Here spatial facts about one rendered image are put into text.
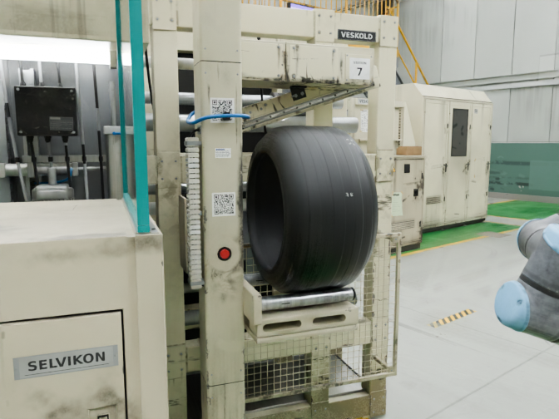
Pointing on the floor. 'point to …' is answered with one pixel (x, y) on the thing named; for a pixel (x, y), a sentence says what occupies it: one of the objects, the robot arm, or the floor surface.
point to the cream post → (226, 42)
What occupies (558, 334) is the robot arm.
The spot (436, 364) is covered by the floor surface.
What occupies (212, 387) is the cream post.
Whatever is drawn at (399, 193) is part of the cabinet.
